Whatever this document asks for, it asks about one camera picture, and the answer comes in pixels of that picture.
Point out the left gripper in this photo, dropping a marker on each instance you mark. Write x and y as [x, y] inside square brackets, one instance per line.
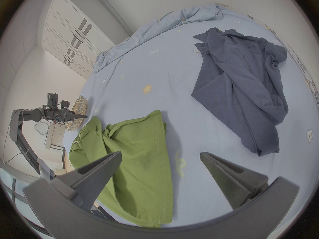
[62, 115]

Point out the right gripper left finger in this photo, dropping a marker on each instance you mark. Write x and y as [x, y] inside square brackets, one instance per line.
[94, 178]

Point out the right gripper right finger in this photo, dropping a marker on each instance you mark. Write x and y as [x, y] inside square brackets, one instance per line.
[231, 183]

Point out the green shorts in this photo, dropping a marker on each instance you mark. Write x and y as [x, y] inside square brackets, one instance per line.
[139, 158]

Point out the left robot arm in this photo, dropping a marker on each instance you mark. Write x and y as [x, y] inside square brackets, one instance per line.
[17, 123]

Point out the round woven basket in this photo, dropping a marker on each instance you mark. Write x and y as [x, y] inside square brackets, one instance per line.
[80, 103]

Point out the dark blue garment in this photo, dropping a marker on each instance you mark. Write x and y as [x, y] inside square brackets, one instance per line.
[236, 83]

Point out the bed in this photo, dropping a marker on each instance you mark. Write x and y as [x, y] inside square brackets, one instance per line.
[174, 83]

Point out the white small table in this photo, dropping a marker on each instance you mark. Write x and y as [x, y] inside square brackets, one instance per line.
[53, 136]

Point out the white wardrobe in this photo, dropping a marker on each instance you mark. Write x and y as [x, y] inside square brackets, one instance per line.
[64, 28]

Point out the pale blue quilt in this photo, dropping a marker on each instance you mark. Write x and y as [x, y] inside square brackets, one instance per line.
[149, 31]

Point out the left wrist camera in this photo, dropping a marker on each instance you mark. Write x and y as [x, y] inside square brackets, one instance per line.
[65, 104]

